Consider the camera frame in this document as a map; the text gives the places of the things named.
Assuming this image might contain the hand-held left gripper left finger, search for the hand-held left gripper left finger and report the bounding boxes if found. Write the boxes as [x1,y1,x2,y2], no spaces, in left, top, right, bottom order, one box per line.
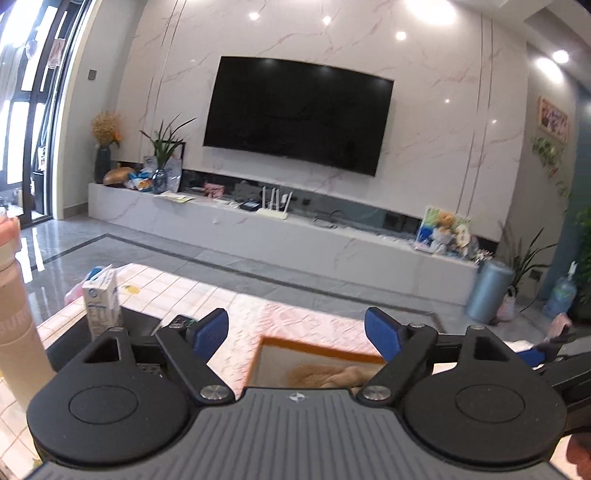
[83,308,234,403]

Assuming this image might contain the golden ornament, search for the golden ornament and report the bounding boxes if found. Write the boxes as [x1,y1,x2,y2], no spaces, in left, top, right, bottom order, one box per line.
[102,165,136,188]

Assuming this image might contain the black cables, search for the black cables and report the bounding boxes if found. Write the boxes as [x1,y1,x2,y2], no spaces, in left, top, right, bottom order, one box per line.
[314,210,345,229]

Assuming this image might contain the black wall television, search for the black wall television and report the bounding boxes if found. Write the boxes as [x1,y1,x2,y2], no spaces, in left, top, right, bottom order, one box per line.
[203,56,394,177]

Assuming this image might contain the pink space heater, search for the pink space heater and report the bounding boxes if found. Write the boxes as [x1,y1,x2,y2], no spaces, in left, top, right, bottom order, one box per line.
[549,313,573,344]

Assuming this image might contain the hanging vine plant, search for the hanging vine plant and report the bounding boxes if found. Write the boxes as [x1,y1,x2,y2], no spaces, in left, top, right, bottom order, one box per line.
[531,136,571,199]

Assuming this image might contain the orange cardboard box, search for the orange cardboard box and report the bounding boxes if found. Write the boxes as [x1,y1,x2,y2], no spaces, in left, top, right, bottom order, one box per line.
[247,336,386,398]

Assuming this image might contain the black notebook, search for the black notebook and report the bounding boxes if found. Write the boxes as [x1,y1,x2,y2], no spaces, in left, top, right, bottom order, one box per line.
[46,307,162,370]

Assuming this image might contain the blue water jug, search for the blue water jug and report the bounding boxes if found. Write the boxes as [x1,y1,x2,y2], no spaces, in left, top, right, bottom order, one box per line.
[542,261,578,319]

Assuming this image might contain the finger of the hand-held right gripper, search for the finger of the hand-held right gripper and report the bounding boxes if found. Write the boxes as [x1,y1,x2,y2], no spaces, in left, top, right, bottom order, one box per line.
[517,325,575,370]

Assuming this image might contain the pile of snack bags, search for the pile of snack bags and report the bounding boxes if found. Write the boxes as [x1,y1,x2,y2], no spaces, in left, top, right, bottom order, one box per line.
[127,168,155,192]

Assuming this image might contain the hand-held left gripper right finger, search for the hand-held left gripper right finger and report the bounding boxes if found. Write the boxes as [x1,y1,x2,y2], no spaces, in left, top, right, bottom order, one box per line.
[358,307,513,401]

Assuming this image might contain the woven handbag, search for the woven handbag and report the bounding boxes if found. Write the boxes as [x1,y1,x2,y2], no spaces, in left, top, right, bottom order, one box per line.
[498,288,517,322]

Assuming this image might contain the dark vase with dried flowers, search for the dark vase with dried flowers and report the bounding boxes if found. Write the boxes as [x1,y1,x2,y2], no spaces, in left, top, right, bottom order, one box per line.
[91,111,123,184]

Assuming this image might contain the black remote control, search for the black remote control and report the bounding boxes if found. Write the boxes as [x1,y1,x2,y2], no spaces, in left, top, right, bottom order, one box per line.
[139,315,195,374]

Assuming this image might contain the pink cloth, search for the pink cloth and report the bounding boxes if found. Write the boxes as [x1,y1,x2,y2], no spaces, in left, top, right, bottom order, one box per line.
[65,268,100,305]

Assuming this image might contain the beige bottle with pink lid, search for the beige bottle with pink lid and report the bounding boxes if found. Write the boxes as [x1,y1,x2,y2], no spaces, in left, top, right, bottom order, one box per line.
[0,217,56,407]

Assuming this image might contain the framed wall picture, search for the framed wall picture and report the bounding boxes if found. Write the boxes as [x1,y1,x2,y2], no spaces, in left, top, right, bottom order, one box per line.
[538,96,571,145]

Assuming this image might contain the white milk carton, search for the white milk carton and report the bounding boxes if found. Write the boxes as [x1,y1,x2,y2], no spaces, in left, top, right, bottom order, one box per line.
[82,264,123,342]

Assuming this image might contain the long-leaf potted plant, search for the long-leaf potted plant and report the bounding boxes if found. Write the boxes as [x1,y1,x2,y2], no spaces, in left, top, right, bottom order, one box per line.
[499,222,559,296]

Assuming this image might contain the tan knotted plush toy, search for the tan knotted plush toy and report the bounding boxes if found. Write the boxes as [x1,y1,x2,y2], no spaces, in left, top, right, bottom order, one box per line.
[287,364,384,393]

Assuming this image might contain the white printed tablecloth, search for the white printed tablecloth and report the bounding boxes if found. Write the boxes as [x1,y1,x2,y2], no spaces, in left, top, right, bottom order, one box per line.
[0,263,444,462]

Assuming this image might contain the white router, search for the white router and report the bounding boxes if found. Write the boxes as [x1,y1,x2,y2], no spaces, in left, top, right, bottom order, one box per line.
[256,186,293,220]

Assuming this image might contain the blue-grey trash can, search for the blue-grey trash can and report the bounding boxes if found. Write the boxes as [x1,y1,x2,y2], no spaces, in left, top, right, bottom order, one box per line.
[466,260,515,324]

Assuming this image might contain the black framed glass door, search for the black framed glass door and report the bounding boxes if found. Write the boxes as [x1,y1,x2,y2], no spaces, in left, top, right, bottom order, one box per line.
[0,0,100,227]

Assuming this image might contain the green picture card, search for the green picture card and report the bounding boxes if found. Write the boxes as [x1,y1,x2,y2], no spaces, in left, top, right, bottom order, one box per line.
[416,206,472,254]

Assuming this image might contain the bushy green plant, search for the bushy green plant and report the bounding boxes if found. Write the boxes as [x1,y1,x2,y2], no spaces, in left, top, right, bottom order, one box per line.
[573,208,591,319]

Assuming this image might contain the green plant in glass vase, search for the green plant in glass vase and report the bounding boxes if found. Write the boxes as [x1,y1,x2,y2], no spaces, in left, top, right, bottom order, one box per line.
[140,115,197,195]

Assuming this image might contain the white marble television console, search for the white marble television console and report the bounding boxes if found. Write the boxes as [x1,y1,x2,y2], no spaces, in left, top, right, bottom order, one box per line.
[88,182,481,305]

